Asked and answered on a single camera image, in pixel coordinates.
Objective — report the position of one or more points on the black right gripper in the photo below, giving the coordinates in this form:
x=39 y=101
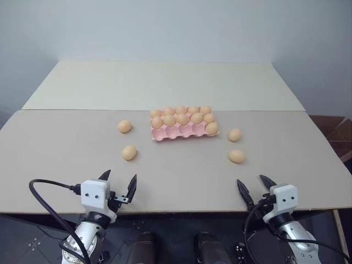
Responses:
x=266 y=200

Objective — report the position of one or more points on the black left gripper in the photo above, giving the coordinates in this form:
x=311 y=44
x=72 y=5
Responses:
x=114 y=202

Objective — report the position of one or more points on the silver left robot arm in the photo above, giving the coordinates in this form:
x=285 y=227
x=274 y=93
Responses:
x=85 y=239

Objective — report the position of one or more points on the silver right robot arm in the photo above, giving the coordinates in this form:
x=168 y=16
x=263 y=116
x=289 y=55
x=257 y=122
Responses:
x=298 y=239

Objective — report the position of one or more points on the pink egg tray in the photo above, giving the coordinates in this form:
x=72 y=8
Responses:
x=171 y=132

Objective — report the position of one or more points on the tan egg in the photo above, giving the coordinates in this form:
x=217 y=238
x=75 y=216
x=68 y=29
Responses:
x=235 y=134
x=196 y=118
x=157 y=122
x=211 y=128
x=182 y=119
x=168 y=111
x=125 y=126
x=237 y=156
x=181 y=109
x=169 y=120
x=205 y=109
x=129 y=152
x=193 y=110
x=209 y=118
x=156 y=113

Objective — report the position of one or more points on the dark rounded brown shape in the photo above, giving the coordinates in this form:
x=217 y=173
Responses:
x=143 y=248

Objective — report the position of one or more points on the dark rounded black shape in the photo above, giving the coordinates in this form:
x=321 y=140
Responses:
x=210 y=248

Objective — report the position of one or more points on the brown cardboard box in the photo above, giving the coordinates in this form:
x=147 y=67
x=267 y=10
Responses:
x=336 y=136

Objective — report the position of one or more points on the light wooden table leg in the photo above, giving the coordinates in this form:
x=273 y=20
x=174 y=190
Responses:
x=340 y=233

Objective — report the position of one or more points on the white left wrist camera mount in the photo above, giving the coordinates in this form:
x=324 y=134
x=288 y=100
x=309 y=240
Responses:
x=93 y=195

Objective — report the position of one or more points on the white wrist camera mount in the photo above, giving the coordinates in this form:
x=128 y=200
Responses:
x=93 y=195
x=285 y=196

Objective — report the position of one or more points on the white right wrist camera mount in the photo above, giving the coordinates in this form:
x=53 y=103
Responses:
x=285 y=196

